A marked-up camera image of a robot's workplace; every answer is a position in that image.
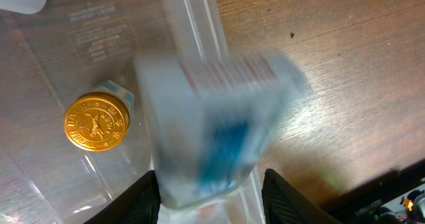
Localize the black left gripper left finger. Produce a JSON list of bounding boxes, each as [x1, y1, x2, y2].
[[84, 170, 161, 224]]

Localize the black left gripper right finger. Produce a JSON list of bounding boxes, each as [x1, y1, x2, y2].
[[262, 169, 341, 224]]

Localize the gold lid small jar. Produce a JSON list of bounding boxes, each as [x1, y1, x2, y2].
[[64, 80, 134, 152]]

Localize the white Panadol box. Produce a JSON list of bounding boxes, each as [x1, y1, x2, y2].
[[134, 53, 305, 209]]

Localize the clear plastic container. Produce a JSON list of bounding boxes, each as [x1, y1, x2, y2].
[[1, 0, 265, 223]]

